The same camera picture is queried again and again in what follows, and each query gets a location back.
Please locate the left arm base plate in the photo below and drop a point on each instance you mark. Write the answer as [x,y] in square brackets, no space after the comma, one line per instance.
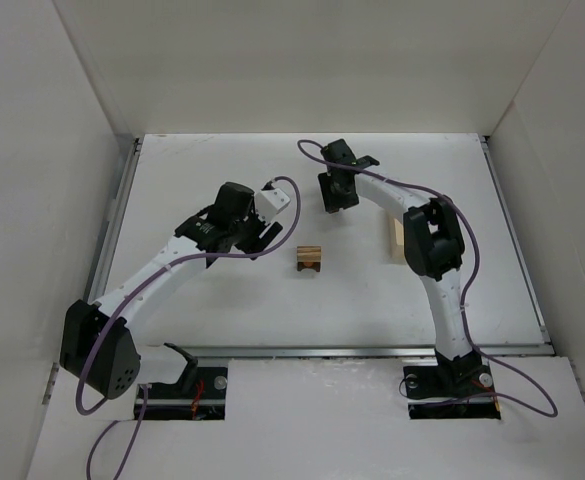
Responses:
[203,400]

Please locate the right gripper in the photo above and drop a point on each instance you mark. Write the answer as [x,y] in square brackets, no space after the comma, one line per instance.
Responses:
[332,195]

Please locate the aluminium front rail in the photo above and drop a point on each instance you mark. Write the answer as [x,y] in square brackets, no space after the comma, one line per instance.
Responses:
[539,350]

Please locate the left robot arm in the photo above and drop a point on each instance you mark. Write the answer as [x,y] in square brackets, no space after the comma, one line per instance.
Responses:
[101,345]

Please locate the dark brown arch block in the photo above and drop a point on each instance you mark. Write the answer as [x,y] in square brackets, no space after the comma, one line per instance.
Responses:
[313,265]

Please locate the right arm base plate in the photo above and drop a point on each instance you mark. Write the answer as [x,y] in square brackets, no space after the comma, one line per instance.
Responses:
[432,398]

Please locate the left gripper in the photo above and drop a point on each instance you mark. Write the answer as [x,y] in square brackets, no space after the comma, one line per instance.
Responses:
[258,235]

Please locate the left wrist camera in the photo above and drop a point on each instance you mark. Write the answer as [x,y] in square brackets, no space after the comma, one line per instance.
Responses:
[269,203]

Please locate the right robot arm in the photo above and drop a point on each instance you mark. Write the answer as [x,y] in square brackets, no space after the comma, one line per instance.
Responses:
[433,247]

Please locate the light striped wood block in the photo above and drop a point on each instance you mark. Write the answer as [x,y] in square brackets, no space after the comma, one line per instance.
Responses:
[309,253]

